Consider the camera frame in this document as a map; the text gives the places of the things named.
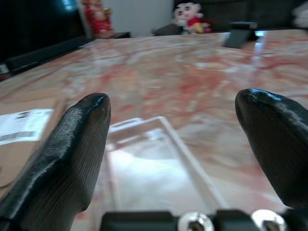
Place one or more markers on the black television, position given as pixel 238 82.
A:
pixel 36 21

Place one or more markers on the plush doll red shirt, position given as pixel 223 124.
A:
pixel 190 16

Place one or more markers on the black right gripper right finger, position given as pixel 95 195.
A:
pixel 276 144

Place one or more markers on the white cloth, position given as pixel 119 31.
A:
pixel 300 14

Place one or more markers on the brown cardboard parcel white label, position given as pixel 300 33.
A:
pixel 21 149

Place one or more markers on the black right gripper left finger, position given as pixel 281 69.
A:
pixel 72 149

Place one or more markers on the dark sofa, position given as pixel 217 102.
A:
pixel 264 12

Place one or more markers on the black tabletop stand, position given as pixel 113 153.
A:
pixel 237 36

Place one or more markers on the red gold figurine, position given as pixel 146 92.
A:
pixel 98 19

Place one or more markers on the clear plastic packaging tray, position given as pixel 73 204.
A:
pixel 154 149

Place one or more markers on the dark cushion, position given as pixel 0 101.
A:
pixel 168 30

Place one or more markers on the black low TV console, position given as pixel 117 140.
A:
pixel 53 51

